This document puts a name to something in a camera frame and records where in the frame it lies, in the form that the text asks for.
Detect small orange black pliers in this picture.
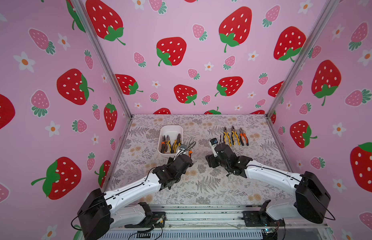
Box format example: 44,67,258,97
171,134,181,154

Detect yellow black handled pliers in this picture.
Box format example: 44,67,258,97
231,126,241,146

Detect orange handled pliers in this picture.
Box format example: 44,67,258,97
240,128,249,146

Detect white plastic storage box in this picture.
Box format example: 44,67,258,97
157,125,183,158

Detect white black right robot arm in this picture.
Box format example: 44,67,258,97
206,138,331,224

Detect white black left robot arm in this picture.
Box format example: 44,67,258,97
77,154,193,240

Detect orange black pliers in box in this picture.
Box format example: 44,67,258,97
160,135,172,154

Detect floral patterned table mat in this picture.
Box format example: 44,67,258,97
107,115,289,205

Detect aluminium rail frame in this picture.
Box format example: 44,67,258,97
77,191,334,240

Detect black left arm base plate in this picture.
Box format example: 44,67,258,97
124,212,166,229

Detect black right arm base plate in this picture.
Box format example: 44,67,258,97
242,211,285,228

